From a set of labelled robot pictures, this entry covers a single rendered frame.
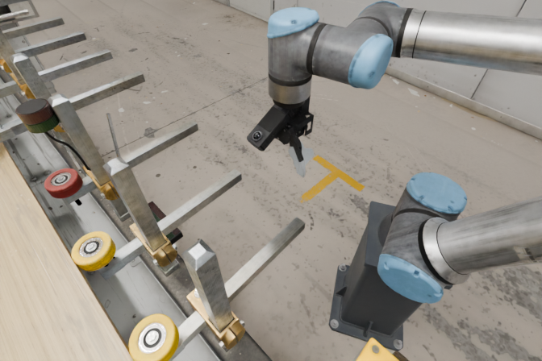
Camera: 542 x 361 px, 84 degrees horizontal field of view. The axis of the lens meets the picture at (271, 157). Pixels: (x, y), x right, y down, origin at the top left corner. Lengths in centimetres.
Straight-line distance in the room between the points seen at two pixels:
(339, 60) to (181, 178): 168
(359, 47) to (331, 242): 135
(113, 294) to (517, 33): 109
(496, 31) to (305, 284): 132
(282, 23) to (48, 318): 68
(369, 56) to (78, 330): 69
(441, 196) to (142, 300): 86
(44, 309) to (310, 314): 112
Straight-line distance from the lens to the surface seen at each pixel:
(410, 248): 80
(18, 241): 89
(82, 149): 86
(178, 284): 90
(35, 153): 160
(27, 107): 80
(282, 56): 58
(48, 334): 74
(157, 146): 101
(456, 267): 78
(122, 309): 102
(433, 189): 92
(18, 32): 184
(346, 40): 54
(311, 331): 157
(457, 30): 64
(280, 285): 162
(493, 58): 65
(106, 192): 93
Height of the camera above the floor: 150
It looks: 45 degrees down
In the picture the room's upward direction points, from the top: straight up
